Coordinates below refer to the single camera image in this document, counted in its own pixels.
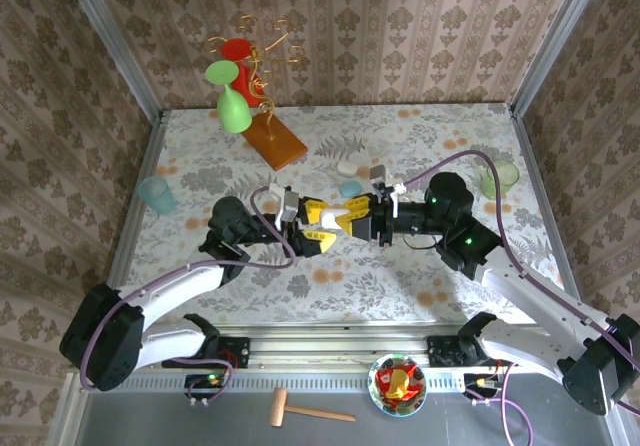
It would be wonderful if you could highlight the aluminium table side rail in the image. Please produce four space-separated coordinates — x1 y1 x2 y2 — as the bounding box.
509 105 591 330
94 110 169 332

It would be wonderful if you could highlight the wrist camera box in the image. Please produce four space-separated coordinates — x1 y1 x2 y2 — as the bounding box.
369 164 407 205
268 184 301 223

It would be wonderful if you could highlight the aluminium mounting rail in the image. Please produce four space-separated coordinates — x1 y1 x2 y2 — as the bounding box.
69 323 619 367

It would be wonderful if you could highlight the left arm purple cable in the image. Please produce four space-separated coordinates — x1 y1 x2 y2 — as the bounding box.
79 185 296 406

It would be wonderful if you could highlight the gold wire rack wooden base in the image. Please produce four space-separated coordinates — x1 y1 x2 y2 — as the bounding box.
207 14 309 172

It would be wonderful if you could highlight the teal plastic cup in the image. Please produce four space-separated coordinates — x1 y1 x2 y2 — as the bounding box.
137 174 179 216

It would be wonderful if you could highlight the small black circuit board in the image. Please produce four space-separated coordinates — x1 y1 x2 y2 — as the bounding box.
184 373 227 392
463 373 501 393

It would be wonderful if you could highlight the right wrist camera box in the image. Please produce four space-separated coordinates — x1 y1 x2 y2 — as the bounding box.
369 164 407 205

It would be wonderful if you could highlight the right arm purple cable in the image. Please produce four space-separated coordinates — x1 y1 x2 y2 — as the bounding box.
399 150 640 446

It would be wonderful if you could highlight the aluminium frame post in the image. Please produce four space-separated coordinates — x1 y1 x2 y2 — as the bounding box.
58 0 166 122
509 0 609 117

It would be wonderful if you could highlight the patterned bowl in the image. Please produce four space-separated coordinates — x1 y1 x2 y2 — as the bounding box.
368 353 428 417

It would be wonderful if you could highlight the green plastic cup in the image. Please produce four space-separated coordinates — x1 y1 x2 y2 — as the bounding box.
479 159 521 200

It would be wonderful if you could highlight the red plastic wine glass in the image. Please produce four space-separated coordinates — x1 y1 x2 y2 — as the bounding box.
220 38 266 108

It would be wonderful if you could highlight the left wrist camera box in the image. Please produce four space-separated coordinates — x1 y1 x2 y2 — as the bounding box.
268 184 301 223

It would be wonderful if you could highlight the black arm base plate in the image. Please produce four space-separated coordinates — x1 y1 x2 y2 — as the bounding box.
427 334 520 367
161 337 251 370

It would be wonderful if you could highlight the wooden mallet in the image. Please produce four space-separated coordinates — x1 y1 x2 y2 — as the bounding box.
269 388 357 428

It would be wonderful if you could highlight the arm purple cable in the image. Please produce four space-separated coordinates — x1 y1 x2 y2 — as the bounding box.
399 150 640 446
79 185 296 406

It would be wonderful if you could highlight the slotted metal strip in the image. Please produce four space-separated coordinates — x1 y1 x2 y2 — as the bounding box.
89 373 469 392

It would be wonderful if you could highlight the red yellow snack packet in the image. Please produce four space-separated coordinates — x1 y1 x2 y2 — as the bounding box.
375 359 420 402

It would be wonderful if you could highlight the green plastic wine glass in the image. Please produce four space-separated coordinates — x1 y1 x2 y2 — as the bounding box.
205 60 253 134

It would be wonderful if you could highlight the thin black wire loop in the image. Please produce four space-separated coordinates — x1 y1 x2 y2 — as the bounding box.
399 232 444 251

